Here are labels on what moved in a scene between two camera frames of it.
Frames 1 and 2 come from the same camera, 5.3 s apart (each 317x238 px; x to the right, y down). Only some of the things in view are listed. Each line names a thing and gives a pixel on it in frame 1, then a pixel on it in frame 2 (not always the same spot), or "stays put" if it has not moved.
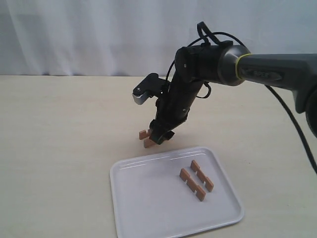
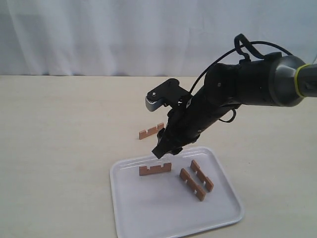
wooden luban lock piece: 148,143 -> 144,170
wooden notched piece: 200,193 stays put
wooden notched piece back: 142,134 stays put
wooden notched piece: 209,183 stays put
